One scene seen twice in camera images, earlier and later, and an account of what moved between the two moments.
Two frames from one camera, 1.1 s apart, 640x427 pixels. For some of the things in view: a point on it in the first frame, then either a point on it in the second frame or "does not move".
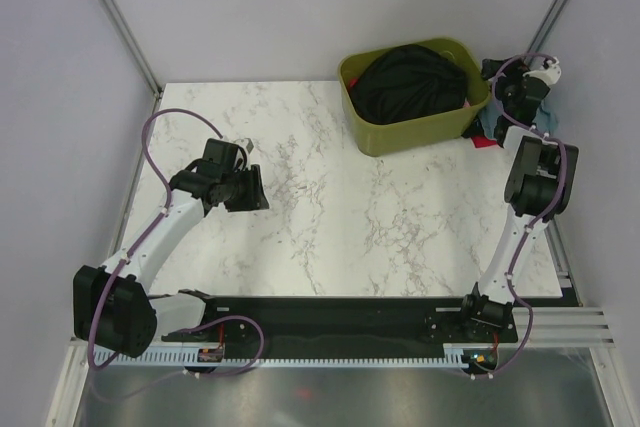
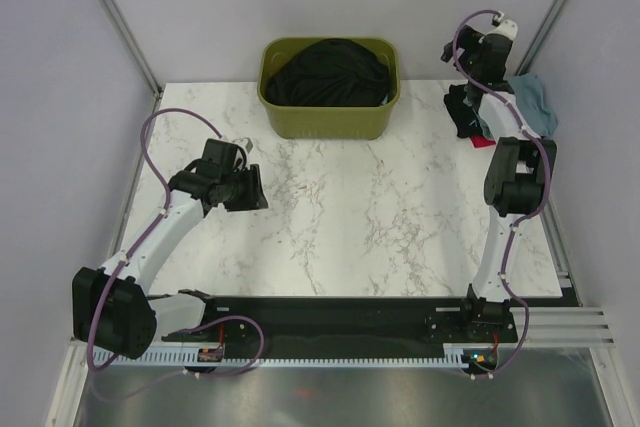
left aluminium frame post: x=114 y=12 does not move
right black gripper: x=511 y=69 -> x=467 y=41
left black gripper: x=255 y=198 does not move
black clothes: x=405 y=83 -> x=329 y=73
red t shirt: x=482 y=141 does not move
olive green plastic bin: x=382 y=138 -> x=328 y=122
